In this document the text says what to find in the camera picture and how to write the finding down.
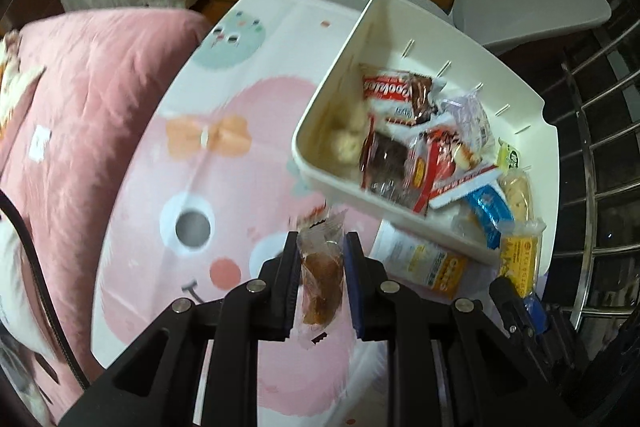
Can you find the yellow puffs clear bag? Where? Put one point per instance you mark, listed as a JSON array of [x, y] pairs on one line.
[[520, 250]]

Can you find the barcode red-edged snack packet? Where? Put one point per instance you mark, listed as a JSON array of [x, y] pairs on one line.
[[472, 121]]

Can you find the brown date clear packet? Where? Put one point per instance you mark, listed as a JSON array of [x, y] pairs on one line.
[[322, 276]]

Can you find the red white snack packet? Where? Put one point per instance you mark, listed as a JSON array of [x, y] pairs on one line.
[[442, 169]]

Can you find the cartoon printed table cover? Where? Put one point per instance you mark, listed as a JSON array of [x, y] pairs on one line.
[[212, 192]]

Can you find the clear bag pale puffs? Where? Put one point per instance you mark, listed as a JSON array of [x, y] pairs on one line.
[[343, 134]]

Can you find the blue yellow snack packet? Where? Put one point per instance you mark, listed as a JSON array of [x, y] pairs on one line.
[[490, 209]]

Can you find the white plastic storage bin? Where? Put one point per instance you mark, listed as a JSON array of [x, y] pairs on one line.
[[399, 35]]

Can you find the metal window grille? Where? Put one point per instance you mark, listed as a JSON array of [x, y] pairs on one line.
[[594, 105]]

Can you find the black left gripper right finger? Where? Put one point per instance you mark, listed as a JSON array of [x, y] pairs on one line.
[[448, 364]]

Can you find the white orange snack box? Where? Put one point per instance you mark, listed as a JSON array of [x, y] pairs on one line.
[[418, 261]]

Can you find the pale cookie clear packet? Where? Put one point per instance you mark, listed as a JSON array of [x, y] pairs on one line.
[[516, 190]]

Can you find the pink quilted blanket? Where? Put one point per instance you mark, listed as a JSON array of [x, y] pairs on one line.
[[104, 73]]

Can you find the brown chocolate snack packet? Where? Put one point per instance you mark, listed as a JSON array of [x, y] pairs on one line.
[[400, 96]]

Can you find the yellow-green candy packet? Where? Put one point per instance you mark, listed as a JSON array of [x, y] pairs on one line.
[[508, 157]]

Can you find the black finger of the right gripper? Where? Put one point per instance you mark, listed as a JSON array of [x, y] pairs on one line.
[[531, 346]]

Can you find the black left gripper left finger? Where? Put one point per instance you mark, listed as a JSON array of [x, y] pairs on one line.
[[197, 358]]

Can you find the dark brown cake packet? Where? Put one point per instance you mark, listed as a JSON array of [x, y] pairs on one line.
[[393, 169]]

